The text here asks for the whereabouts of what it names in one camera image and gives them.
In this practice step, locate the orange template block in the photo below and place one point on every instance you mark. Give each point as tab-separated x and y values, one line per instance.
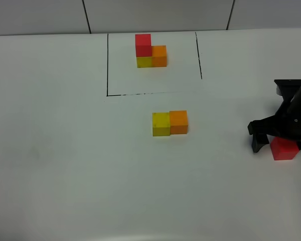
159	56

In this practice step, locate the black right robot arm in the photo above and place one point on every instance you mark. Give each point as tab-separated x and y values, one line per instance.
286	122

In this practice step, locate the red template block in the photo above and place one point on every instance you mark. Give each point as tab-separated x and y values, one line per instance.
143	45

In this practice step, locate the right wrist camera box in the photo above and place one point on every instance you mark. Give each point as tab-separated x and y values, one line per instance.
287	88

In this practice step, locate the yellow template block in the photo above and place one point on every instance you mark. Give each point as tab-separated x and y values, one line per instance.
144	62

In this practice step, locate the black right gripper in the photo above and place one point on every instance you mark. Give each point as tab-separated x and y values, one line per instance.
285	123

